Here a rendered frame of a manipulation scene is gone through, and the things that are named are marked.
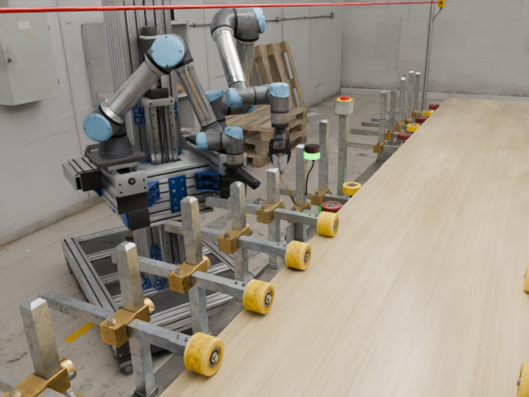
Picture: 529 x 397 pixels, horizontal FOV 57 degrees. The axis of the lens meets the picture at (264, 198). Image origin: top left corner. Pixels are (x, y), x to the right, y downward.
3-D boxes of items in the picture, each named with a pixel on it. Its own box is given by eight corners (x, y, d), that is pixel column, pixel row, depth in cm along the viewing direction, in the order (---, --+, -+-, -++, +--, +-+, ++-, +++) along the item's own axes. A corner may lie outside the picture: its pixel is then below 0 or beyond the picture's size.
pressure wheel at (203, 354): (208, 341, 112) (191, 374, 108) (195, 325, 106) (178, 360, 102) (230, 348, 109) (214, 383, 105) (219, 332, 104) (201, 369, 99)
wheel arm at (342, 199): (266, 194, 234) (266, 186, 232) (269, 192, 237) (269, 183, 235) (353, 209, 215) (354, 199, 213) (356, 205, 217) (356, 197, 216)
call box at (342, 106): (334, 116, 234) (334, 99, 232) (339, 113, 240) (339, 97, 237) (348, 116, 231) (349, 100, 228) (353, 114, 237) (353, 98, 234)
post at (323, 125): (317, 220, 230) (319, 120, 213) (320, 218, 233) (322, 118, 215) (324, 222, 228) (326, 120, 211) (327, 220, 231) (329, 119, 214)
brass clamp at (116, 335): (100, 341, 114) (97, 323, 112) (139, 311, 125) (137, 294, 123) (120, 349, 111) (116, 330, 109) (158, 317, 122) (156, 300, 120)
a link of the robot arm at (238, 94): (205, 0, 204) (232, 98, 188) (230, -1, 208) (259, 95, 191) (201, 20, 215) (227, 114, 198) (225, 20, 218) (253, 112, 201)
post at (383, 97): (376, 167, 313) (380, 90, 296) (377, 165, 316) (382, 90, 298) (381, 167, 311) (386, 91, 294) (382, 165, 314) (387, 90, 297)
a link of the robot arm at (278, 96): (284, 81, 194) (292, 83, 187) (284, 109, 198) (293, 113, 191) (265, 83, 192) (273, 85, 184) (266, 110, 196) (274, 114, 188)
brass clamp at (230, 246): (216, 251, 155) (216, 236, 153) (238, 234, 166) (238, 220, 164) (234, 255, 152) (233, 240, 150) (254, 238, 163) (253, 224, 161)
